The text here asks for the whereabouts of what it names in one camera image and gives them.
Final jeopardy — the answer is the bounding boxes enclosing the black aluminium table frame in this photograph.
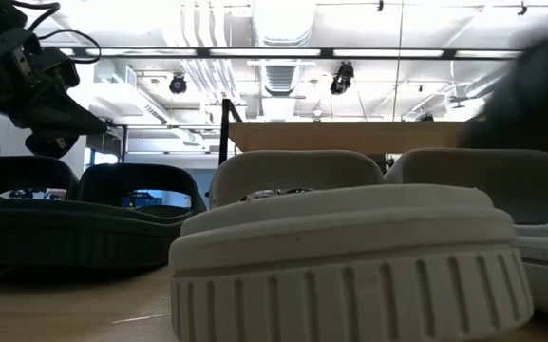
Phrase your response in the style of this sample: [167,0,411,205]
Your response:
[105,122,131,165]

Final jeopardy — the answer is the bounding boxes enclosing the silver ceiling ventilation duct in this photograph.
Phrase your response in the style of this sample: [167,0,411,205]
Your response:
[248,0,318,120]

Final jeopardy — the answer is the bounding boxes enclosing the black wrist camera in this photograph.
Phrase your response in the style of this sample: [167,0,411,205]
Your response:
[31,46,82,91]

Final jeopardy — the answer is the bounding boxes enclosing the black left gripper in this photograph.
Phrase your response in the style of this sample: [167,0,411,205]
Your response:
[0,27,109,161]

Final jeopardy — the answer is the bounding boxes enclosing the wooden shelf black metal frame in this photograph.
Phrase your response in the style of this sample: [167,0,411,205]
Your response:
[217,98,469,165]

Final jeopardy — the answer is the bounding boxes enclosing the black camera cable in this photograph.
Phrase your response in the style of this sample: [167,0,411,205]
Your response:
[9,0,62,32]
[35,28,103,66]

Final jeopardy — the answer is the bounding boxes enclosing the grey rubber slide sandal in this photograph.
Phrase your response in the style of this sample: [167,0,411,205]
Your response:
[384,146,548,324]
[168,149,536,342]

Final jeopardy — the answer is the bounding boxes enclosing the black overhead light bar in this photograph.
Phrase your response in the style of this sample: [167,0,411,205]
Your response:
[40,46,526,62]

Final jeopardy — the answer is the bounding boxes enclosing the black rubber slide sandal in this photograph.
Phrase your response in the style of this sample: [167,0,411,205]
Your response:
[0,162,208,270]
[0,155,82,267]

